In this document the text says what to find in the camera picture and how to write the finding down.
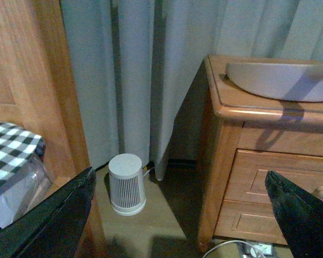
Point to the wooden bed frame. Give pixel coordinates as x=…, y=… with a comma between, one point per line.
x=37, y=89

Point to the round wooden drawer knob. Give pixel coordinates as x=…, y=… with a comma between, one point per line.
x=322, y=191

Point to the wooden nightstand with drawers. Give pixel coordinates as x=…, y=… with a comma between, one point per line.
x=243, y=137

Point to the grey-white curtain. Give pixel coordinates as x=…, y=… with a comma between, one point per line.
x=134, y=63

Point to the black white checkered bedsheet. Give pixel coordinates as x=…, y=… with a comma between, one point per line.
x=17, y=146

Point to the beige plastic dustpan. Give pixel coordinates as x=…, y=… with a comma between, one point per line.
x=285, y=82

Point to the white cylindrical air purifier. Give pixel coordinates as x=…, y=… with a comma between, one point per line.
x=126, y=181

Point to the clear plastic storage bin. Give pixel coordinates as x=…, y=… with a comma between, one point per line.
x=24, y=191

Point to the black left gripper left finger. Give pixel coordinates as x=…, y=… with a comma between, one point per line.
x=54, y=227

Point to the white power strip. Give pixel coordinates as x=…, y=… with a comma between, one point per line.
x=256, y=249

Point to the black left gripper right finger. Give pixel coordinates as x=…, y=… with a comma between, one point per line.
x=299, y=215

